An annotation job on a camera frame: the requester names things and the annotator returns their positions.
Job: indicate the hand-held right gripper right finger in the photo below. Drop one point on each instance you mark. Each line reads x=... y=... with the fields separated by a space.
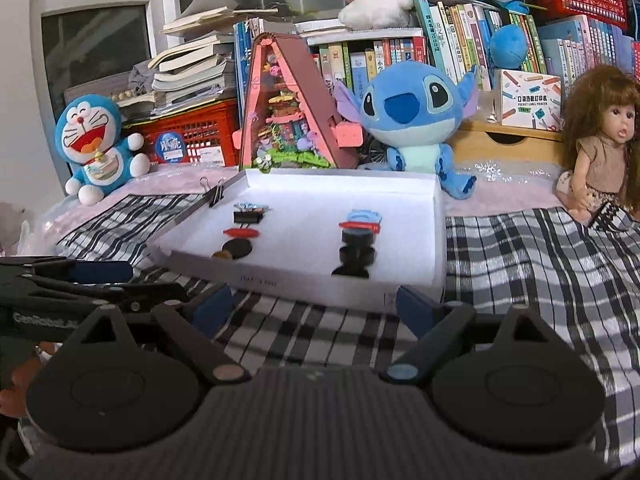
x=417 y=307

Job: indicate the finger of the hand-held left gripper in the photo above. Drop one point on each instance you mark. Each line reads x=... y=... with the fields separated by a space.
x=100 y=272
x=155 y=292

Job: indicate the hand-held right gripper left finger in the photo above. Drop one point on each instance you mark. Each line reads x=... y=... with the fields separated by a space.
x=212 y=310

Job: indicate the black binder clip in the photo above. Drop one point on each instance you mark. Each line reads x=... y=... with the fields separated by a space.
x=247 y=217
x=215 y=195

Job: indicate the white cardboard box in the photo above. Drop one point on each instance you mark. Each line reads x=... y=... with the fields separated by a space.
x=300 y=230

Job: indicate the black white plaid blanket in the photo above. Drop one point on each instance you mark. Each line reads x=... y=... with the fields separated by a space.
x=525 y=270

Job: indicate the blue white cat plush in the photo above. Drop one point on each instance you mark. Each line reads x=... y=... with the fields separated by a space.
x=95 y=145

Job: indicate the red plastic crate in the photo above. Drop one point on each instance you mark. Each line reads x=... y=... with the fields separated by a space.
x=205 y=130

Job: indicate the wooden drawer box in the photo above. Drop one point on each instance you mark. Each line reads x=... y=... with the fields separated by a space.
x=505 y=142

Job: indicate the blue big-eared alien plush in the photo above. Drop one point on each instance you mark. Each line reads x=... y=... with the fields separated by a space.
x=410 y=110

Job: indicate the grey cloth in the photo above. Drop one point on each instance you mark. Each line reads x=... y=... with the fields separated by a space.
x=142 y=77

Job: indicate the pink triangular miniature house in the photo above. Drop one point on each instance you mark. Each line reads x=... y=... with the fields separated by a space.
x=295 y=110

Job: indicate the stack of lying books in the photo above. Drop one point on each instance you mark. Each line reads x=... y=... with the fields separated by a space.
x=195 y=70

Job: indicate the label printer box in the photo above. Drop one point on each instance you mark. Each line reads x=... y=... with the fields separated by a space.
x=527 y=100

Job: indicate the long-haired baby doll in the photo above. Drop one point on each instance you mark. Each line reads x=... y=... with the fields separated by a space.
x=605 y=160

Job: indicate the row of tall blue books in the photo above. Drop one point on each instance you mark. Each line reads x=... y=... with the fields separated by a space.
x=245 y=60

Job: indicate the row of colourful shelf books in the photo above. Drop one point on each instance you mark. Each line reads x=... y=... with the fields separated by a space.
x=450 y=35

